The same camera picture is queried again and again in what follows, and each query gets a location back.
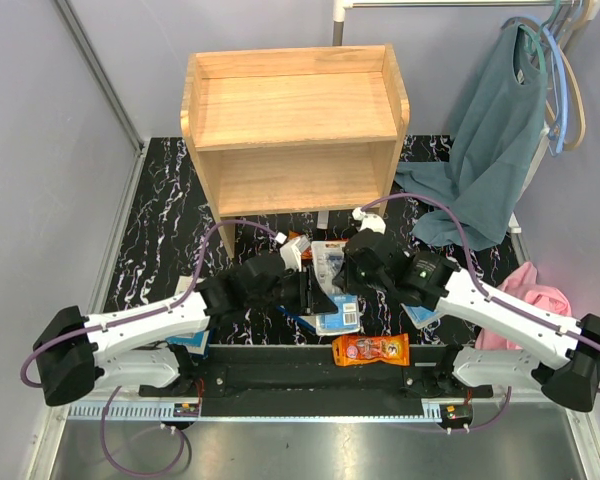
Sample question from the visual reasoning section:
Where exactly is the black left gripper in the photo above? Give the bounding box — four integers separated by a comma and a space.
248, 266, 338, 317

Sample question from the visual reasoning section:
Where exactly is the Gillette razor blister pack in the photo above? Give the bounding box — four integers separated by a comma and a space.
309, 240, 361, 337

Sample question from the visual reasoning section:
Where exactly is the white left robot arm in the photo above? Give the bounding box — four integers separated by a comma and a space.
30, 253, 338, 407

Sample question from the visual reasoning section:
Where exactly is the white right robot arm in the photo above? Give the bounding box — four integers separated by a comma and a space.
337, 229, 600, 412

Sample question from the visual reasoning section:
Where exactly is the wooden two-tier shelf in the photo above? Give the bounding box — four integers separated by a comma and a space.
180, 44, 410, 254

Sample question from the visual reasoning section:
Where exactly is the white Harry's razor box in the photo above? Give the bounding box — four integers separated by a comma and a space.
276, 306, 318, 333

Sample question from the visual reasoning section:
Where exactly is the orange razor pack upper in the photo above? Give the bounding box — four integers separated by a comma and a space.
288, 231, 347, 260

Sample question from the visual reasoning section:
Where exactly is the orange razor pack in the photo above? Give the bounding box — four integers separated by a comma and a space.
331, 334, 410, 367
288, 231, 347, 260

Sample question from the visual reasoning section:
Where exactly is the small white bottle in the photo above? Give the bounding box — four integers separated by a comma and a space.
316, 210, 330, 230

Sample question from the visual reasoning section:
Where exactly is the orange razor pack lower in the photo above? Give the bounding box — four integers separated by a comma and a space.
331, 334, 410, 367

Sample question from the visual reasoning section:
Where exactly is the teal blue t-shirt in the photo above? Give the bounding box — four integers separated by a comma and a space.
395, 24, 548, 251

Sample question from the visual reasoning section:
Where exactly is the blue Harry's razor box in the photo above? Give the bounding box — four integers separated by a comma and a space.
166, 330, 210, 358

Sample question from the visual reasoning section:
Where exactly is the pink cloth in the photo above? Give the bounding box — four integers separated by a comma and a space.
475, 261, 572, 350

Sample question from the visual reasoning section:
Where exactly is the blue plastic hanger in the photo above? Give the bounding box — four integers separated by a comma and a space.
502, 15, 574, 157

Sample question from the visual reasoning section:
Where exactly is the metal clothes rack bar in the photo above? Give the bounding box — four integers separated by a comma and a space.
332, 0, 567, 46

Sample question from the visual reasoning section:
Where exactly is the green plastic hanger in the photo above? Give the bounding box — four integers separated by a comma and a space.
518, 0, 561, 74

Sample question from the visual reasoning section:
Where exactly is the beige wooden hanger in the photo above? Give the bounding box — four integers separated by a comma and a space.
552, 0, 600, 151

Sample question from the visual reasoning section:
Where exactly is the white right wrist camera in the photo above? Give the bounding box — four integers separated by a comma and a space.
352, 207, 386, 234

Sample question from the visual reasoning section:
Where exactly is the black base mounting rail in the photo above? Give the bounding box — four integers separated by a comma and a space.
139, 345, 493, 421

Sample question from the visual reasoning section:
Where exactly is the aluminium corner frame profile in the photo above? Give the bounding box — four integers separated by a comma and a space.
54, 0, 146, 151

